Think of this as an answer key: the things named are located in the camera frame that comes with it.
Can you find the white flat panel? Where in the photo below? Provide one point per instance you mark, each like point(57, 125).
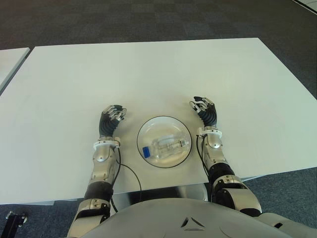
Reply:
point(309, 2)

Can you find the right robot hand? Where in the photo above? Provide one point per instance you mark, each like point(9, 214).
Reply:
point(210, 116)

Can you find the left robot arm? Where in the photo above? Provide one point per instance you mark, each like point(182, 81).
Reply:
point(101, 168)

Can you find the black caster stand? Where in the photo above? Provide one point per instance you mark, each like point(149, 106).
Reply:
point(15, 223)

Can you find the white side table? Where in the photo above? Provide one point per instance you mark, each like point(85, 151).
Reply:
point(10, 64)

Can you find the clear water bottle blue cap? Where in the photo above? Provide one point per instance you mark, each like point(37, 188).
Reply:
point(163, 147)

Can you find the white plate black rim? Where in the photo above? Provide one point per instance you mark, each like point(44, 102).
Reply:
point(163, 125)

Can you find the grey robot torso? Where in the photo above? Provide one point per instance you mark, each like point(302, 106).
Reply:
point(185, 220)

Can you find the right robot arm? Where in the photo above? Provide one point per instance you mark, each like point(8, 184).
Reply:
point(218, 161)

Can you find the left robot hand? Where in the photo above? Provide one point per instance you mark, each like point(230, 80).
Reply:
point(107, 124)

